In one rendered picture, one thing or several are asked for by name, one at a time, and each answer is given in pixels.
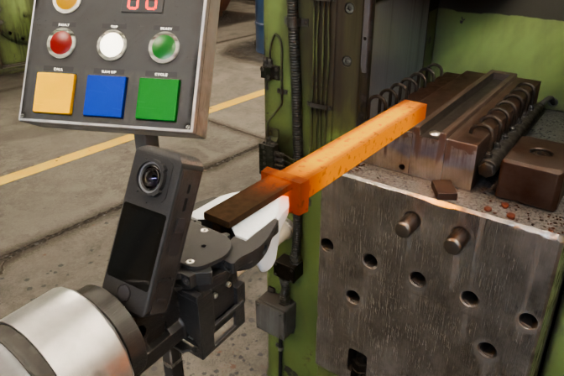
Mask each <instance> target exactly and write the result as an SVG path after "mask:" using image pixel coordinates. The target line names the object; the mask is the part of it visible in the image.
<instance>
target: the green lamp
mask: <svg viewBox="0 0 564 376"><path fill-rule="evenodd" d="M152 51H153V54H154V56H155V57H157V58H159V59H161V60H165V59H168V58H170V57H171V56H172V55H173V54H174V52H175V41H174V40H173V39H172V38H171V37H170V36H169V35H161V36H159V37H158V38H156V39H155V40H154V42H153V44H152Z"/></svg>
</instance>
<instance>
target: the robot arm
mask: <svg viewBox="0 0 564 376"><path fill-rule="evenodd" d="M202 172H203V164H202V162H201V161H200V160H199V159H198V158H196V157H194V156H192V155H189V154H184V153H181V152H177V151H174V150H171V149H165V148H161V147H156V146H152V145H144V146H141V147H139V148H137V150H136V152H135V155H134V159H133V165H132V169H131V172H130V176H129V179H128V185H127V189H126V192H125V196H124V199H123V206H122V210H121V213H120V217H119V220H118V224H117V230H116V233H115V237H114V240H113V244H112V250H111V253H110V257H109V260H108V264H107V270H106V273H105V277H104V280H103V284H102V287H100V286H98V285H85V286H84V287H82V288H81V289H79V290H78V291H75V290H71V289H67V288H65V287H56V288H53V289H52V290H49V291H48V292H46V293H44V294H42V295H41V296H39V297H38V298H36V299H34V300H32V301H30V302H29V303H28V304H26V305H24V306H22V307H21V308H19V309H17V310H16V311H14V312H13V313H11V314H9V315H8V316H5V317H4V318H3V319H1V320H0V376H140V374H142V373H143V372H144V371H145V370H147V369H148V368H149V367H150V366H151V365H153V364H154V363H155V362H156V361H158V360H159V359H160V358H161V357H163V356H164V355H165V354H166V353H167V352H168V351H169V350H170V349H171V348H172V347H173V348H174V349H176V350H178V351H179V352H181V353H183V354H184V353H186V352H189V353H192V354H193V355H195V356H197V357H198V358H200V359H202V360H204V359H205V358H206V357H207V356H208V355H209V354H210V353H212V352H213V351H214V350H215V349H216V348H217V347H218V346H219V345H220V344H222V343H223V342H224V341H225V340H226V339H227V338H228V337H229V336H230V335H232V334H233V333H234V332H235V331H236V330H237V329H238V328H239V327H240V326H241V325H242V324H243V323H244V322H245V312H244V302H245V301H246V300H245V282H243V281H241V280H240V279H238V273H237V271H242V270H246V269H251V268H252V267H254V266H255V265H256V264H257V266H258V268H259V270H260V271H261V272H266V271H268V270H269V269H270V268H271V267H272V266H273V265H274V262H275V260H276V255H277V250H278V244H279V234H280V229H281V228H282V227H283V225H284V223H285V220H286V218H287V216H288V213H289V197H288V196H281V197H279V198H277V199H276V200H274V201H272V202H270V203H269V204H268V205H267V206H265V207H263V208H261V209H260V210H258V211H256V212H255V213H254V214H252V215H251V216H249V217H247V218H245V219H244V220H242V221H241V222H239V223H238V224H236V225H235V226H233V227H231V240H230V234H229V233H227V232H225V233H220V232H217V231H214V230H213V228H212V222H209V221H207V220H206V219H204V212H205V211H207V210H209V209H210V208H212V207H214V206H215V205H217V204H219V203H221V202H223V201H225V200H226V199H228V198H229V197H231V196H234V195H235V194H237V193H238V192H234V193H230V194H226V195H223V196H219V197H216V196H213V197H210V198H207V199H205V200H202V201H198V202H196V196H197V192H198V189H199V185H200V182H201V176H202ZM239 192H240V191H239ZM231 318H233V326H232V327H230V328H229V329H228V330H227V331H226V332H225V333H224V334H223V335H221V336H220V337H219V338H218V339H217V340H216V341H215V338H214V333H215V332H217V331H218V330H219V329H220V328H221V327H222V326H223V325H225V324H226V323H227V322H228V321H229V320H230V319H231ZM182 339H184V340H186V341H188V342H189V343H191V344H193V345H194V347H192V346H191V345H189V344H188V343H186V342H183V341H182Z"/></svg>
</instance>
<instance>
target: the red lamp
mask: <svg viewBox="0 0 564 376"><path fill-rule="evenodd" d="M71 45H72V38H71V36H70V34H68V33H67V32H65V31H59V32H57V33H55V34H54V35H53V36H52V38H51V40H50V48H51V49H52V51H53V52H54V53H56V54H57V55H63V54H64V53H66V52H67V51H69V49H70V48H71Z"/></svg>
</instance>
